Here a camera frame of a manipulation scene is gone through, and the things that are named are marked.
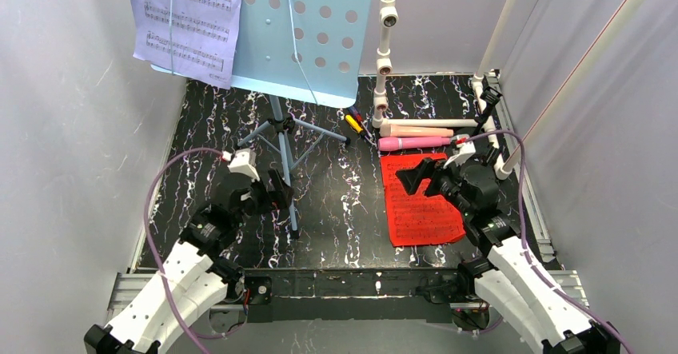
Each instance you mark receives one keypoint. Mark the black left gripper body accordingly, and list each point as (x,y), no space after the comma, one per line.
(277,190)

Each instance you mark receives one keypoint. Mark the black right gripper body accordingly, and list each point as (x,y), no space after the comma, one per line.
(438,180)

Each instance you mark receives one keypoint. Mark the red sheet music page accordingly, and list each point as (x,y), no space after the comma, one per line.
(417,220)

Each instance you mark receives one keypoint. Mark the pink toy microphone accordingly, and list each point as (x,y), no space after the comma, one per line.
(390,144)

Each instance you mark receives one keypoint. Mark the black round microphone stand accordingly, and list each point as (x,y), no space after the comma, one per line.
(489,156)

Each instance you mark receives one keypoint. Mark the beige toy microphone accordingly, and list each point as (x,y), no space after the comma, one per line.
(413,131)

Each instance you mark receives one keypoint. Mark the light blue music stand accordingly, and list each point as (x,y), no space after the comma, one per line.
(304,50)

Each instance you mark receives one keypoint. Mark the lavender sheet music page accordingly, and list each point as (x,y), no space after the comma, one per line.
(192,38)

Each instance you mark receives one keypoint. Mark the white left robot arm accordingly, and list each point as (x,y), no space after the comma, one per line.
(194,277)

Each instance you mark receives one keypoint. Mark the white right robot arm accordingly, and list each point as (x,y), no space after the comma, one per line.
(507,275)

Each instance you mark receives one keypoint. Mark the white diagonal pole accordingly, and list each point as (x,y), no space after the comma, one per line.
(562,42)

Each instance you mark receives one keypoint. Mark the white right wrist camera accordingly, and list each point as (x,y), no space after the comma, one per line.
(464,149)

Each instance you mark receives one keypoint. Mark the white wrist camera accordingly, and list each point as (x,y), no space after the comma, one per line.
(242,161)
(464,149)

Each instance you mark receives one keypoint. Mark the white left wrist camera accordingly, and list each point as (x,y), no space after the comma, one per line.
(242,161)

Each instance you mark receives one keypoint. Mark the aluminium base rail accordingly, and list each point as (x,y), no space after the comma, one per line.
(331,247)

